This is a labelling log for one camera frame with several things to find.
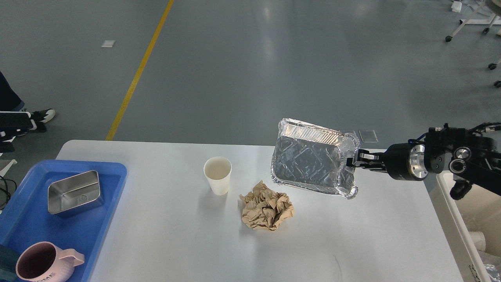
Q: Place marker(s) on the white wheeled cart frame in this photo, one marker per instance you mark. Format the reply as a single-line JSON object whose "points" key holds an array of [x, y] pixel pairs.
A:
{"points": [[493, 7]]}

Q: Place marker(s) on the clear floor plate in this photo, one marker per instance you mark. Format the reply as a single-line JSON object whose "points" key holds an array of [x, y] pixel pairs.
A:
{"points": [[353, 132], [368, 136]]}

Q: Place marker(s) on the white side table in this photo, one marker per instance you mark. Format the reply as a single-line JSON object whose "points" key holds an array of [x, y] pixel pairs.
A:
{"points": [[5, 165]]}

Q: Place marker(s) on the white paper scrap on floor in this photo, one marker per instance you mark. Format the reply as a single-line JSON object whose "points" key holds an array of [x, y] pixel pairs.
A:
{"points": [[108, 44]]}

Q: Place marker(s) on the white waste bin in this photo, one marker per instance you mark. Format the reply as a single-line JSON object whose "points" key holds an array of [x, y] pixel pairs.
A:
{"points": [[471, 226]]}

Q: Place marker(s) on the clear floor plate right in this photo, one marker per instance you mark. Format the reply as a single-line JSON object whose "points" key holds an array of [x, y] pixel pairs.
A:
{"points": [[368, 136]]}

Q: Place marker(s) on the pink mug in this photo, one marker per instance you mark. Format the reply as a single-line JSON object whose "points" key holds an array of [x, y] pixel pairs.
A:
{"points": [[45, 262]]}

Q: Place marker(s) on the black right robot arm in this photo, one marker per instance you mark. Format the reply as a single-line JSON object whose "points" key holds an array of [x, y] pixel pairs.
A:
{"points": [[468, 154]]}

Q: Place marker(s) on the aluminium foil tray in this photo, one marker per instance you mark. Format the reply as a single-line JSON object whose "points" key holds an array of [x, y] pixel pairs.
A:
{"points": [[314, 158]]}

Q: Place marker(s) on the white paper cup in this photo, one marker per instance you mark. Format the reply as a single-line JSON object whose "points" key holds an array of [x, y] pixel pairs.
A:
{"points": [[217, 171]]}

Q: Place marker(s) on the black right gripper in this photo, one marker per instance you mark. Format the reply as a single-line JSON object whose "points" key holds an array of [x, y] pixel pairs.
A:
{"points": [[402, 161]]}

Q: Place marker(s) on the seated person in dark clothes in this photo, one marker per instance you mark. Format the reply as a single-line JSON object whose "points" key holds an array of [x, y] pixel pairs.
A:
{"points": [[15, 119]]}

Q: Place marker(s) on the clear floor plate left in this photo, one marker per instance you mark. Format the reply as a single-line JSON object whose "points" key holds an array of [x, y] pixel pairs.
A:
{"points": [[353, 132]]}

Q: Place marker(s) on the brown paper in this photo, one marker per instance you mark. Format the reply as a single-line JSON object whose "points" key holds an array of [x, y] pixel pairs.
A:
{"points": [[265, 209]]}

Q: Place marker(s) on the blue plastic tray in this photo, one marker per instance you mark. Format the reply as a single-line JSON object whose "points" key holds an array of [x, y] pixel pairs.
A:
{"points": [[26, 219]]}

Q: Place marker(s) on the stainless steel rectangular container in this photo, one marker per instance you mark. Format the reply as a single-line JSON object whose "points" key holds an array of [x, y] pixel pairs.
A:
{"points": [[76, 194]]}

